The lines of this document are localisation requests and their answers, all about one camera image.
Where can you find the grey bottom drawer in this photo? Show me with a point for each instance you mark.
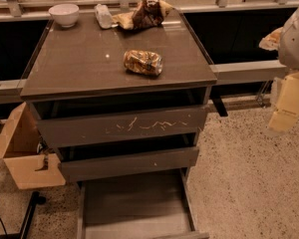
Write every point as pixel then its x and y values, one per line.
pixel 153 205

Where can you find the cardboard box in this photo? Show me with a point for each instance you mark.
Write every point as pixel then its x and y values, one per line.
pixel 19 139

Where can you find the crushed orange can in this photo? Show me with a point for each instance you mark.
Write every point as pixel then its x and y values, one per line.
pixel 143 62

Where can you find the white bowl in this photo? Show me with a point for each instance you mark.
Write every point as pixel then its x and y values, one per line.
pixel 65 15

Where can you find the grey drawer cabinet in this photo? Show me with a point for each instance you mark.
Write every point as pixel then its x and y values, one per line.
pixel 80 72

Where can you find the black stand frame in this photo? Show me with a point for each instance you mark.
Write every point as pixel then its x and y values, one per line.
pixel 35 200

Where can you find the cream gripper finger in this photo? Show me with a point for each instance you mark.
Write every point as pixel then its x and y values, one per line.
pixel 284 101

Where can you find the brown chip bag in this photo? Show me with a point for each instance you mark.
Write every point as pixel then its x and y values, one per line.
pixel 149 13

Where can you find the grey top drawer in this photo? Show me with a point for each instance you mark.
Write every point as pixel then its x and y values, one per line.
pixel 122 126

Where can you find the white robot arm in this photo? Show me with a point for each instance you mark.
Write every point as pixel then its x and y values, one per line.
pixel 285 41

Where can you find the grey middle drawer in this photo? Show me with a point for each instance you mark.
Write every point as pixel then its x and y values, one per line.
pixel 96 168

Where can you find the grey drawer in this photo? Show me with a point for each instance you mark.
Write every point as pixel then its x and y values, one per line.
pixel 96 168
pixel 122 126
pixel 153 205

